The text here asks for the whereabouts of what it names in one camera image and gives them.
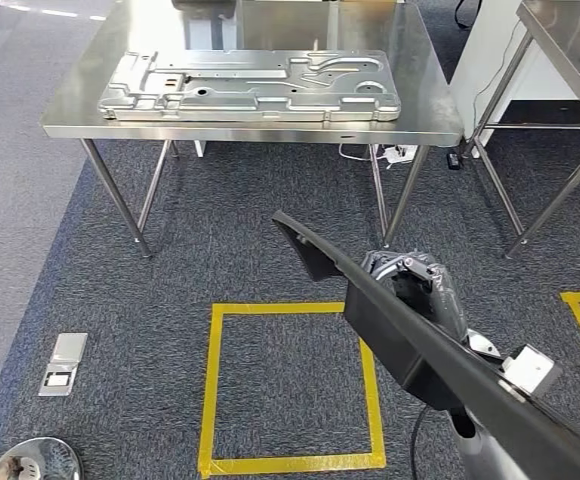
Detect stamped metal plate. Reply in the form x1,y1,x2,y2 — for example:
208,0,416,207
98,48,402,125

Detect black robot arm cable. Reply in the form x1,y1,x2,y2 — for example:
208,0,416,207
408,404,432,480

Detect thin black cable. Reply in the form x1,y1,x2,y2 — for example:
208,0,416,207
471,18,522,128

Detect white power cable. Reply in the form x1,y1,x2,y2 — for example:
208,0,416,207
338,142,386,164

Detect white cabinet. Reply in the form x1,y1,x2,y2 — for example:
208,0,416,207
448,0,580,151

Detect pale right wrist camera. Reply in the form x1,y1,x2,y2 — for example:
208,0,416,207
498,343,564,400

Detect silver floor outlet box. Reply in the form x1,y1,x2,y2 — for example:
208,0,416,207
37,332,89,398

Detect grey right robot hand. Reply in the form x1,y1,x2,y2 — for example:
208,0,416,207
360,249,471,346

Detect black plastic panel part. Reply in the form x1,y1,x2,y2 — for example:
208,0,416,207
270,209,580,480

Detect stainless steel workbench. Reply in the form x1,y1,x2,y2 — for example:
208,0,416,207
39,0,466,260
461,0,580,260

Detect white power strip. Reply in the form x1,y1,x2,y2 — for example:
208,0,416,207
381,143,420,166

